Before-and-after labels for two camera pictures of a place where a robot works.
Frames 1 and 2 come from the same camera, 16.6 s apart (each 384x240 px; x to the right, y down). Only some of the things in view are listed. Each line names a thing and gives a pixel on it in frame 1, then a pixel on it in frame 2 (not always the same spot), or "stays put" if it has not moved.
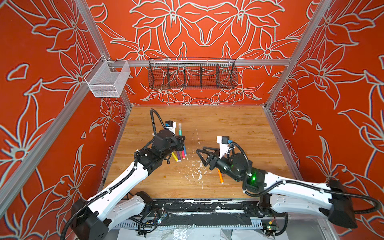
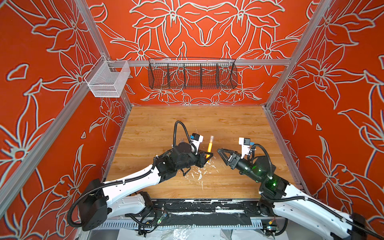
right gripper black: (207, 152) to (235, 161)
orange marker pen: (221, 176) to (210, 147)
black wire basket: (192, 73) stays put
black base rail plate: (243, 205) stays put
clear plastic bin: (107, 78) stays put
